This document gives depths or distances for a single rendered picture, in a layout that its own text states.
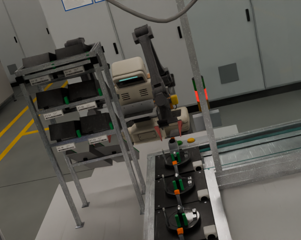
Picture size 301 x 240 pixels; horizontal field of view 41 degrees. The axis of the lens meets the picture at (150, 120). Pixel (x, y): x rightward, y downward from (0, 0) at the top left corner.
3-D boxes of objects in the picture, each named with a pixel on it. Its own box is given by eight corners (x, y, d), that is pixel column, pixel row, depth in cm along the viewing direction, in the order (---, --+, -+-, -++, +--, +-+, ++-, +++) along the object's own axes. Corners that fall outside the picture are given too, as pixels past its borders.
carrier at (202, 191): (155, 184, 193) (149, 161, 189) (204, 173, 190) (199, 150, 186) (155, 214, 171) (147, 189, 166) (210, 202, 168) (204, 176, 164)
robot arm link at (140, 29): (147, 16, 227) (131, 23, 229) (149, 27, 217) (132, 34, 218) (171, 77, 255) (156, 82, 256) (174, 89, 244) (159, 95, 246)
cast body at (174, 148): (170, 150, 205) (167, 138, 202) (179, 148, 204) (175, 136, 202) (171, 157, 197) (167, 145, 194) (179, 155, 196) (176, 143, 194)
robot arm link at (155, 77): (151, 29, 224) (133, 35, 226) (149, 23, 219) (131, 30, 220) (172, 95, 207) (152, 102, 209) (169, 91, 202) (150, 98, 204)
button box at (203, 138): (175, 151, 229) (172, 142, 227) (210, 143, 227) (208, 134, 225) (175, 157, 223) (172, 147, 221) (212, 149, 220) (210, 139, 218)
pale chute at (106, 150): (116, 162, 217) (116, 155, 218) (139, 159, 213) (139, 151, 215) (94, 148, 192) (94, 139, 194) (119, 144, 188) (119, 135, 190)
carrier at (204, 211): (155, 214, 171) (147, 190, 166) (210, 202, 168) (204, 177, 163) (155, 253, 148) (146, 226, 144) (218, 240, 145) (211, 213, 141)
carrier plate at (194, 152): (156, 158, 217) (155, 155, 216) (199, 148, 214) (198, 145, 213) (155, 182, 195) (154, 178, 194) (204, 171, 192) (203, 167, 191)
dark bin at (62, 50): (85, 74, 196) (83, 59, 196) (110, 68, 192) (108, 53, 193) (57, 66, 169) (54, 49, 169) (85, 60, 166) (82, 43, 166)
